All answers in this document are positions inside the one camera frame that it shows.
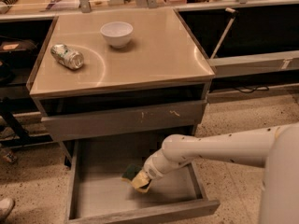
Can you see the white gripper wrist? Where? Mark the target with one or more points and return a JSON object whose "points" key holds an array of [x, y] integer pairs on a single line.
{"points": [[151, 170]]}

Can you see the green yellow sponge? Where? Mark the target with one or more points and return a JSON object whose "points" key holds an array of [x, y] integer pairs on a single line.
{"points": [[131, 171]]}

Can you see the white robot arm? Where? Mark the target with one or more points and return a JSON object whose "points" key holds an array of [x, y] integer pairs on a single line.
{"points": [[276, 149]]}

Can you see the open grey middle drawer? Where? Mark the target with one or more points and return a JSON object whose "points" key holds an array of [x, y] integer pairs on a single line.
{"points": [[98, 195]]}

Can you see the grey top drawer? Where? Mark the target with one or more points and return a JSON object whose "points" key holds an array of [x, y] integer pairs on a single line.
{"points": [[124, 120]]}

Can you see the grey drawer cabinet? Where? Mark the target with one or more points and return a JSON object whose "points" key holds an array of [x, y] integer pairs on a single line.
{"points": [[160, 65]]}

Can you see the white shoe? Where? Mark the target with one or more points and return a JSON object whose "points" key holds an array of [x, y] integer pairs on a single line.
{"points": [[6, 206]]}

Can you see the crushed silver soda can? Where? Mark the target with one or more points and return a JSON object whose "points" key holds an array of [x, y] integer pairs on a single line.
{"points": [[67, 57]]}

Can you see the white ceramic bowl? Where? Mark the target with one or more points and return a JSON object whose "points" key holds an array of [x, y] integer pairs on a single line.
{"points": [[117, 33]]}

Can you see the dark bag on shelf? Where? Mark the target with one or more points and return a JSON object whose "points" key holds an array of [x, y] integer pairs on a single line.
{"points": [[18, 49]]}

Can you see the white handled stick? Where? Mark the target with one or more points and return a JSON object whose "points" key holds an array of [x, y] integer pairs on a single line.
{"points": [[233, 14]]}

